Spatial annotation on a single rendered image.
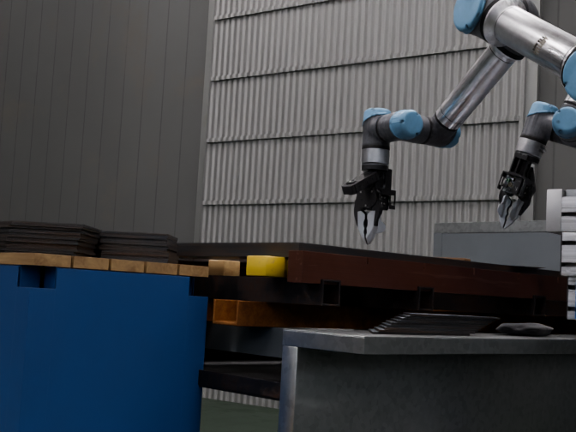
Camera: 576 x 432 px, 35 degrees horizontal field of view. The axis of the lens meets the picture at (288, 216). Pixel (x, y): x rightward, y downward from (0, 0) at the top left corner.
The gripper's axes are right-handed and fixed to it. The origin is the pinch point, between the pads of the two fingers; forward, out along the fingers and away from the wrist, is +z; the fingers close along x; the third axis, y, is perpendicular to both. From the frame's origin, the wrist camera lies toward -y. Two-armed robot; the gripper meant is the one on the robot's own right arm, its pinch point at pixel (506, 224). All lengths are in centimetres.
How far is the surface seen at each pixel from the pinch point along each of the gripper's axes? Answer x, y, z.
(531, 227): -13, -64, -4
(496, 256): -23, -68, 10
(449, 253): -42, -74, 15
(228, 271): -33, 76, 33
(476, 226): -35, -70, 2
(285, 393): 10, 109, 45
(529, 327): 31, 51, 22
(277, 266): -5, 102, 25
